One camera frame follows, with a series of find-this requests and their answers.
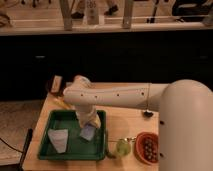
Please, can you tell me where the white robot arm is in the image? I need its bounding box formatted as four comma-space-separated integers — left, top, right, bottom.
63, 76, 213, 171

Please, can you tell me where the blue sponge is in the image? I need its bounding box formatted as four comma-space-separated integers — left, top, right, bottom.
80, 124, 96, 141

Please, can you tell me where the black cable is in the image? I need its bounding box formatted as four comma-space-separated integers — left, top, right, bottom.
0, 128, 34, 171

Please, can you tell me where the green glass cup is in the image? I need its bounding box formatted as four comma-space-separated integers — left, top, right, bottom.
115, 139, 131, 157

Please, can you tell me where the green plastic tray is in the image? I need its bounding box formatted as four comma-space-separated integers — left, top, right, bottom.
37, 110, 106, 161

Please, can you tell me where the red bowl with grapes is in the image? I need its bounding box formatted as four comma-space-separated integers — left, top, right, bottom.
134, 132, 158, 166

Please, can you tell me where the white folded cloth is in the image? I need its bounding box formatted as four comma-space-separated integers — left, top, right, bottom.
48, 129, 68, 153

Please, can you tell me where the yellow stick utensil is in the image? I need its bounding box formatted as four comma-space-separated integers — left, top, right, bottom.
53, 98, 71, 110

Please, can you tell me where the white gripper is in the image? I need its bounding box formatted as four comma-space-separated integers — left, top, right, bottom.
75, 105, 101, 129

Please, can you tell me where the metal ladle spoon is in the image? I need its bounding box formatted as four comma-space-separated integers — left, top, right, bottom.
142, 109, 153, 118

